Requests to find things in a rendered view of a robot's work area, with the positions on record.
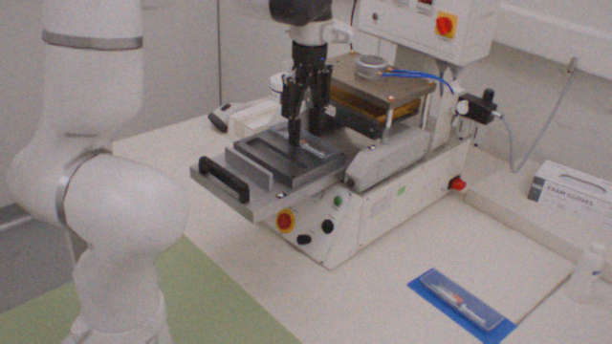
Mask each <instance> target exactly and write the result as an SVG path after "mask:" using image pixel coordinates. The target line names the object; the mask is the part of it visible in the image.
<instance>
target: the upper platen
mask: <svg viewBox="0 0 612 344"><path fill-rule="evenodd" d="M331 98H332V99H334V100H337V101H339V103H341V104H343V105H346V106H348V107H350V108H352V109H355V110H357V111H359V112H362V113H364V114H366V115H368V116H369V117H370V118H373V119H376V120H378V121H380V122H381V126H382V125H383V124H384V116H385V110H386V109H384V108H382V107H380V106H378V105H376V104H372V103H370V102H368V100H366V99H364V98H361V97H357V96H355V95H352V94H350V93H348V92H346V91H343V90H341V89H339V87H337V86H335V85H332V84H331ZM421 102H422V99H421V98H416V99H414V100H411V102H409V103H407V104H404V105H402V106H400V107H397V108H395V109H394V110H393V117H392V123H391V125H394V124H396V123H398V122H401V121H403V120H406V119H408V118H412V117H414V115H416V114H418V113H419V110H418V108H419V107H421Z"/></svg>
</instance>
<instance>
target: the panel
mask: <svg viewBox="0 0 612 344"><path fill-rule="evenodd" d="M337 196H339V197H340V198H341V204H340V205H339V206H336V205H334V199H335V197H337ZM353 196H354V193H352V192H351V191H349V190H347V189H344V187H343V186H341V185H339V184H338V183H334V184H332V185H329V186H327V187H325V196H324V197H323V198H322V199H321V200H314V199H313V198H312V197H311V196H309V197H307V198H305V199H303V200H300V201H298V202H296V204H293V205H291V206H289V207H287V208H284V209H282V210H280V211H278V212H276V213H274V214H273V215H270V216H268V218H266V219H264V220H262V221H261V222H263V223H264V224H265V225H267V226H268V227H270V228H272V229H274V230H275V231H276V233H278V234H279V235H280V236H282V237H283V238H285V239H287V240H288V241H290V242H291V243H293V244H294V245H295V246H296V247H297V248H298V249H300V250H302V251H304V252H305V253H306V254H308V255H309V256H310V257H312V258H313V259H315V260H317V262H318V263H320V264H321V265H322V266H324V265H325V263H326V259H327V257H328V255H329V252H330V250H332V247H333V244H334V242H335V240H336V238H337V235H338V233H339V228H340V226H341V223H342V221H343V219H344V215H346V213H347V210H348V208H349V205H350V204H351V201H352V198H353ZM281 213H288V214H290V216H291V219H292V223H291V226H290V227H289V228H287V229H281V228H280V227H279V226H278V223H277V219H278V216H279V214H281ZM324 221H329V222H331V223H332V225H333V228H332V230H330V231H329V233H324V231H323V230H322V228H321V225H322V223H323V222H324ZM303 234H306V235H309V236H311V238H312V242H311V243H309V244H307V245H299V244H298V243H297V241H296V237H297V236H298V235H303Z"/></svg>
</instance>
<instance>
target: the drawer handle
mask: <svg viewBox="0 0 612 344"><path fill-rule="evenodd" d="M199 172H200V173H201V175H204V173H207V172H208V173H209V175H211V176H212V177H215V178H216V179H218V180H219V181H220V182H222V183H224V184H225V185H226V186H229V187H230V189H232V190H233V191H234V192H236V193H237V194H239V202H240V204H245V203H246V202H247V201H249V200H250V190H249V185H248V184H247V183H245V182H244V181H241V180H240V179H239V178H237V177H236V176H234V175H233V173H231V172H230V171H228V170H227V169H225V168H224V167H222V166H221V165H219V164H218V163H216V162H215V161H212V160H211V158H209V157H208V156H206V155H204V156H202V157H200V159H199Z"/></svg>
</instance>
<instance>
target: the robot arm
mask: <svg viewBox="0 0 612 344"><path fill-rule="evenodd" d="M226 1H227V3H229V6H230V8H231V9H232V10H233V11H234V13H236V15H241V16H246V17H250V18H255V19H261V20H266V21H271V22H276V23H281V24H286V25H290V27H284V33H289V34H290V37H291V38H292V39H293V41H292V58H293V62H294V66H293V68H292V71H291V72H289V74H288V75H282V76H281V80H282V99H281V116H282V117H283V118H285V119H288V120H289V123H288V130H289V143H290V144H292V145H293V147H295V148H297V147H299V134H300V121H301V120H302V119H300V118H298V114H299V110H300V106H302V101H303V98H304V95H305V92H306V91H307V90H308V85H309V84H310V92H311V98H312V104H313V108H310V113H309V134H311V135H313V136H315V137H318V138H319V135H320V123H321V116H322V112H325V111H326V109H325V108H324V107H325V106H326V107H327V106H329V99H331V83H332V73H333V70H334V65H332V64H329V63H326V62H325V61H326V59H327V48H328V42H329V43H351V42H352V41H353V36H354V32H353V28H352V26H351V25H349V24H346V23H343V22H340V21H338V20H337V19H334V16H333V10H332V5H333V1H334V0H226ZM41 39H42V40H45V55H44V65H43V105H42V109H41V114H40V119H39V122H38V127H37V132H36V134H35V136H34V138H33V140H32V141H31V142H30V143H29V145H27V147H25V148H24V149H23V150H22V151H20V152H19V153H18V154H16V155H15V157H14V159H13V161H12V164H11V165H10V167H9V169H8V171H7V173H6V186H7V189H8V192H9V195H10V198H12V199H13V200H14V201H15V202H16V203H18V204H19V205H20V207H21V208H23V209H24V210H25V211H26V212H29V213H30V214H31V215H32V216H33V217H35V219H37V220H40V222H43V223H46V224H48V225H51V226H55V227H59V228H61V229H64V230H66V231H69V232H71V233H74V234H77V236H79V237H80V238H82V239H83V240H84V241H85V242H86V244H87V246H88V248H87V250H86V251H85V252H83V253H82V255H81V256H80V258H79V260H78V262H77V264H76V268H75V270H74V271H72V276H74V280H75V285H76V292H77V297H78V301H79V305H80V311H79V314H78V316H77V318H76V320H75V322H74V324H73V325H72V327H70V331H72V332H71V333H69V334H68V335H67V336H66V337H65V338H64V339H63V340H62V341H61V342H60V343H59V344H175V342H174V341H173V338H172V335H171V332H170V329H169V327H168V322H167V311H166V306H165V305H164V297H163V295H162V292H161V291H160V289H159V280H158V270H157V259H158V256H159V254H161V253H163V252H165V251H167V250H170V249H172V247H173V246H174V245H175V243H176V242H177V241H178V240H179V239H180V238H181V236H182V233H184V230H185V228H186V223H187V220H188V216H189V212H190V206H189V200H188V196H187V192H186V189H185V187H184V186H182V185H181V184H180V183H179V182H177V181H175V180H174V179H172V178H170V177H169V176H166V175H165V174H164V173H163V172H162V171H160V170H158V169H157V168H155V167H152V166H150V165H147V164H143V163H140V162H136V161H130V159H127V158H123V157H120V156H116V155H113V144H112V138H113V136H114V133H115V129H116V128H117V127H120V126H122V125H124V124H125V123H127V122H128V121H130V120H131V119H132V118H134V117H135V115H136V114H137V113H138V112H139V111H140V110H141V108H142V106H143V23H142V4H141V0H44V7H43V15H42V34H41ZM298 83H299V84H298ZM300 84H303V85H300Z"/></svg>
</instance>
